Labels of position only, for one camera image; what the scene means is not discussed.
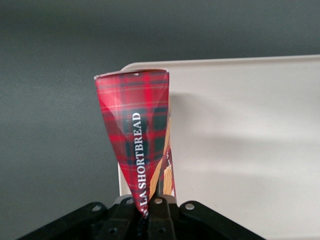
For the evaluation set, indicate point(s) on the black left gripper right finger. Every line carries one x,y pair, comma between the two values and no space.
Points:
170,222

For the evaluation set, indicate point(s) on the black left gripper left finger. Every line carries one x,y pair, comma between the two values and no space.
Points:
120,222

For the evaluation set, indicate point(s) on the red tartan cookie box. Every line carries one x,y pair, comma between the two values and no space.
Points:
135,120

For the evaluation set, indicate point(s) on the beige rectangular tray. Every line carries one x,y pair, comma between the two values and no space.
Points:
245,130

